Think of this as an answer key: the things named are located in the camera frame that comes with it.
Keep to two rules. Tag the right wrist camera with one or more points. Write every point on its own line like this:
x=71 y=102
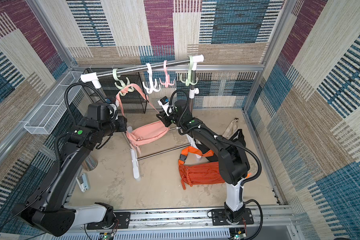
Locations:
x=164 y=103

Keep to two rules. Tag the white and chrome garment rack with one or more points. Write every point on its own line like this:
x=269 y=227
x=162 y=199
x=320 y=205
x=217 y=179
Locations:
x=158 y=72

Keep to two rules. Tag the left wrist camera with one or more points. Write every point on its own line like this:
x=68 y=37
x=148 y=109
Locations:
x=113 y=109

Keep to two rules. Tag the pink plastic hook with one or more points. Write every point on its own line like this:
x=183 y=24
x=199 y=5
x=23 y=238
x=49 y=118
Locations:
x=168 y=82

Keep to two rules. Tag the white plastic hook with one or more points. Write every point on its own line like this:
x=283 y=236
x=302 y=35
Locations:
x=153 y=85

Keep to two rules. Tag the black mesh shelf rack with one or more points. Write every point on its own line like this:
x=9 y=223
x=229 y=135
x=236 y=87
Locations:
x=133 y=102

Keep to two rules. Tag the pale green right hook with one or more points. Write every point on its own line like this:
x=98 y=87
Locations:
x=191 y=75

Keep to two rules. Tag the cup of pens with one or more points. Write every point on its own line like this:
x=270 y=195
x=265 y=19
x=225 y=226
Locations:
x=89 y=163

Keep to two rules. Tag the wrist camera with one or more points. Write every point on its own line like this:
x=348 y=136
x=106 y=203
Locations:
x=164 y=103
x=113 y=109

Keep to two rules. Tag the pale green hook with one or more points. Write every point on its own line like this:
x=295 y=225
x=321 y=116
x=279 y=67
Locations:
x=191 y=75
x=120 y=84

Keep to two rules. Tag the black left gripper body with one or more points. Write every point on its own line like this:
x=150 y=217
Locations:
x=120 y=124

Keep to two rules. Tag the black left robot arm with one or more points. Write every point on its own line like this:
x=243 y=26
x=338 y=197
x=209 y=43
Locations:
x=44 y=209

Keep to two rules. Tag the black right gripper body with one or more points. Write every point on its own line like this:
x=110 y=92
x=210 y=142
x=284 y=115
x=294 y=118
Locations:
x=164 y=118

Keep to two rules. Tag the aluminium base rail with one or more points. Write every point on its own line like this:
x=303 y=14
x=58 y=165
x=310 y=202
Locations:
x=271 y=223

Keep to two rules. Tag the black sling bag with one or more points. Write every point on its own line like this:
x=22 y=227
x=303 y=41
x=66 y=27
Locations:
x=238 y=136

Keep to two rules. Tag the white wire mesh basket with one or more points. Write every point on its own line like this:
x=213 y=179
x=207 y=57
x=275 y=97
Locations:
x=48 y=113

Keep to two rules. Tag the small white device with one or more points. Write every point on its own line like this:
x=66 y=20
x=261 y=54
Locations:
x=83 y=182

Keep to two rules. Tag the cream white sling bag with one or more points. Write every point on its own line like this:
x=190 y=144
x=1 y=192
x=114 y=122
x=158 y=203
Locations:
x=231 y=129

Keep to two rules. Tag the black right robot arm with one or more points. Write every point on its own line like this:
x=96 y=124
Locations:
x=237 y=165

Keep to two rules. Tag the pink sling bag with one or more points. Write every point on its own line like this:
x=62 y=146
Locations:
x=148 y=133

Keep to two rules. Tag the pale green left hook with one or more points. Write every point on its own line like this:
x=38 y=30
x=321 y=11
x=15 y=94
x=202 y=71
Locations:
x=120 y=84

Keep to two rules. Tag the orange sling bag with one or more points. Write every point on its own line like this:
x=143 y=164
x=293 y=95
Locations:
x=202 y=174

